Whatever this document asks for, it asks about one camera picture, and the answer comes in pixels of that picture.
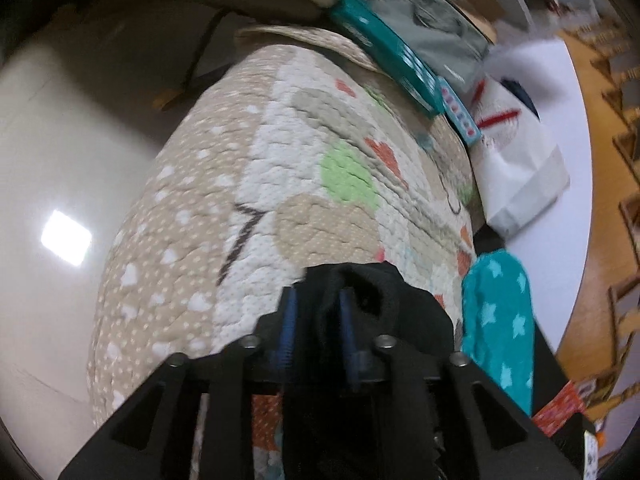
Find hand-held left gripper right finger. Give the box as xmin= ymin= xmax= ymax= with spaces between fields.
xmin=337 ymin=287 xmax=583 ymax=480

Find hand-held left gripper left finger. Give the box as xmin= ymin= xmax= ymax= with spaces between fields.
xmin=57 ymin=285 xmax=301 ymax=480

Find black pants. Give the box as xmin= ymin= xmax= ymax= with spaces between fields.
xmin=282 ymin=261 xmax=456 ymax=480

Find teal star blanket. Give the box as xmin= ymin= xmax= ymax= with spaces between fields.
xmin=460 ymin=250 xmax=537 ymax=416

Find quilted patterned blanket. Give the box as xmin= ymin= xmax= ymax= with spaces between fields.
xmin=87 ymin=22 xmax=481 ymax=480

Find orange patterned cloth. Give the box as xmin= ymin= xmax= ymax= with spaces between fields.
xmin=532 ymin=380 xmax=601 ymax=436

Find white paper bag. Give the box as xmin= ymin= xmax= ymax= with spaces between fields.
xmin=467 ymin=72 xmax=571 ymax=238

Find white strip box coloured shapes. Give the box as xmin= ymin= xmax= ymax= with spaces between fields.
xmin=437 ymin=77 xmax=483 ymax=146

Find wooden chair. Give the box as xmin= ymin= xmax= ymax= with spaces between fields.
xmin=612 ymin=125 xmax=640 ymax=181
xmin=607 ymin=275 xmax=640 ymax=396

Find green wet wipes packet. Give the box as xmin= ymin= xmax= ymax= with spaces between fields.
xmin=330 ymin=0 xmax=446 ymax=118

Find grey pouch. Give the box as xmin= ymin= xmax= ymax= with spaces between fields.
xmin=370 ymin=0 xmax=493 ymax=93

